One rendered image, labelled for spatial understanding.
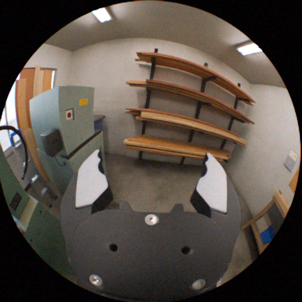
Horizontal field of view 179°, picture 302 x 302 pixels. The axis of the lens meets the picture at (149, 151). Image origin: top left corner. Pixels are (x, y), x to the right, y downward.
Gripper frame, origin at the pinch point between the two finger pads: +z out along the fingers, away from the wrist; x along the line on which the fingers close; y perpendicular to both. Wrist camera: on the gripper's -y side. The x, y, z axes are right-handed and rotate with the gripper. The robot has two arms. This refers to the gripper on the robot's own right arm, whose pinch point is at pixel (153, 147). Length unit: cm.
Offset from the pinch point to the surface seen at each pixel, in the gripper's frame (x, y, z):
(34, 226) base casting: -69, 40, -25
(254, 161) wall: 233, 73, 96
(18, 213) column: -78, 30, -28
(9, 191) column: -77, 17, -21
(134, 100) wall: -37, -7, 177
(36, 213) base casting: -70, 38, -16
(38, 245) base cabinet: -68, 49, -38
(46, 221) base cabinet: -71, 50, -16
